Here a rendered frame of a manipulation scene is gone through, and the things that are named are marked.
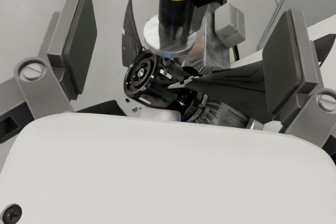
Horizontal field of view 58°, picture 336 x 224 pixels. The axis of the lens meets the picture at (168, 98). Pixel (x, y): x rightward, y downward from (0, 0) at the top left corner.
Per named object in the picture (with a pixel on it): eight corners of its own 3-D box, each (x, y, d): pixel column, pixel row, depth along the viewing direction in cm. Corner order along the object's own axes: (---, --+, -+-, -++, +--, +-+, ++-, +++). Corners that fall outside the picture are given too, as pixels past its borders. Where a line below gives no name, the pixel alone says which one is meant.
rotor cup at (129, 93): (195, 57, 74) (156, 28, 66) (209, 100, 64) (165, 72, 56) (155, 91, 80) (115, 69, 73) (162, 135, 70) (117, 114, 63)
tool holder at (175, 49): (189, 8, 44) (200, -55, 36) (217, 41, 41) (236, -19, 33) (134, 29, 41) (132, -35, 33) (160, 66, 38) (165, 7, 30)
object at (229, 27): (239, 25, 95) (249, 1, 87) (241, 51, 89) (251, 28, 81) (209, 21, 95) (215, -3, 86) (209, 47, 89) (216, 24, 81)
